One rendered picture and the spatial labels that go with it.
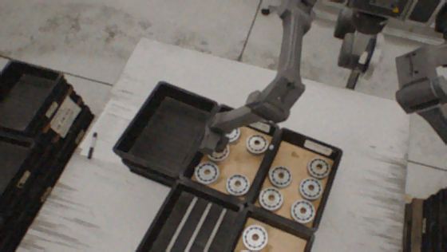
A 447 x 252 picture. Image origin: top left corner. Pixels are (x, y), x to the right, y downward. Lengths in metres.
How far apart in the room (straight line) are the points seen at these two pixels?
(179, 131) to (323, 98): 0.81
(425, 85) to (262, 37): 2.38
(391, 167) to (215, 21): 2.11
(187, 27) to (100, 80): 0.86
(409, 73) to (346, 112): 1.02
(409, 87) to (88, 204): 1.40
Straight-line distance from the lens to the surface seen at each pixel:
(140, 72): 2.00
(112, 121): 1.85
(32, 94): 2.40
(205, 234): 1.40
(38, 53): 3.33
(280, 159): 1.51
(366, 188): 1.69
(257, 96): 0.86
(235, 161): 1.49
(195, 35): 3.13
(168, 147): 1.56
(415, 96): 0.86
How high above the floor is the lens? 2.19
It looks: 65 degrees down
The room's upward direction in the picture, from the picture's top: 12 degrees clockwise
